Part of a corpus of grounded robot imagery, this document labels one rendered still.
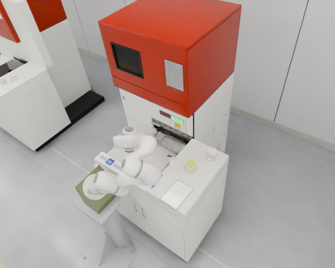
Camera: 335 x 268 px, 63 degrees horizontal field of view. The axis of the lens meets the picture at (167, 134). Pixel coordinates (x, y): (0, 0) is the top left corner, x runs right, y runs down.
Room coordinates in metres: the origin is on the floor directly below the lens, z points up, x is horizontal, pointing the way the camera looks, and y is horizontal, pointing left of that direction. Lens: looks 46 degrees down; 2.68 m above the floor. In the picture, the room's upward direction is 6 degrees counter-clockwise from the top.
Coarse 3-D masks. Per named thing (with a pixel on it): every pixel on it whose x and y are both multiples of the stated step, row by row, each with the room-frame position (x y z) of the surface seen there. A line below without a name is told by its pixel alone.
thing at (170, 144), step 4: (164, 140) 1.66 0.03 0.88; (168, 140) 1.65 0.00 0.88; (160, 144) 1.64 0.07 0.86; (164, 144) 1.62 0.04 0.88; (168, 144) 1.61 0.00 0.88; (172, 144) 1.61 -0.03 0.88; (176, 144) 1.60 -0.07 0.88; (168, 148) 1.58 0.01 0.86; (172, 148) 1.56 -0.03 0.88; (176, 148) 1.55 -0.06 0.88; (180, 148) 1.55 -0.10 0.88; (176, 152) 1.52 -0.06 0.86
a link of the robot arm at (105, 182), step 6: (96, 174) 1.03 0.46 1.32; (102, 174) 1.01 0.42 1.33; (108, 174) 1.02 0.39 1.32; (114, 174) 1.05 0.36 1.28; (96, 180) 0.99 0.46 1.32; (102, 180) 0.98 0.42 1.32; (108, 180) 0.99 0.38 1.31; (114, 180) 0.99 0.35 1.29; (96, 186) 0.97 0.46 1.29; (102, 186) 0.96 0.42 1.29; (108, 186) 0.96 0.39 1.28; (114, 186) 0.97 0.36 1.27; (102, 192) 1.01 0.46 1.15; (108, 192) 0.95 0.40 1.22
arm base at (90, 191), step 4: (88, 176) 1.23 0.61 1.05; (92, 176) 1.23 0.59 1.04; (88, 180) 1.20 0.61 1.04; (92, 180) 1.18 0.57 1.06; (84, 184) 1.17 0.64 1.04; (88, 184) 1.17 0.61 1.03; (92, 184) 1.12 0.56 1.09; (84, 188) 1.15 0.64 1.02; (88, 188) 1.14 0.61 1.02; (92, 188) 1.10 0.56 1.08; (84, 192) 1.12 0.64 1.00; (88, 192) 1.11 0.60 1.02; (92, 192) 1.10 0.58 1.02; (96, 192) 1.06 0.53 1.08; (88, 196) 1.10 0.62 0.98; (92, 196) 1.11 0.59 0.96; (96, 196) 1.12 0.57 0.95; (100, 196) 1.12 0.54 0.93
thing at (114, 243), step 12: (72, 204) 1.15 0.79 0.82; (84, 204) 1.14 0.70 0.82; (108, 204) 1.11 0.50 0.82; (96, 216) 1.02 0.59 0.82; (108, 216) 1.02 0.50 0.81; (108, 228) 1.10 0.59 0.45; (120, 228) 1.14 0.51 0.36; (96, 240) 1.20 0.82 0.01; (108, 240) 1.10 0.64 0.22; (120, 240) 1.11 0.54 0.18; (132, 240) 1.16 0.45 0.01; (96, 252) 1.09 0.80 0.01; (108, 252) 1.06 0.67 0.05; (120, 252) 1.06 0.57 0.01; (132, 252) 1.04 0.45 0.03; (96, 264) 0.97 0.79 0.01; (108, 264) 0.96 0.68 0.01; (120, 264) 0.95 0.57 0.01
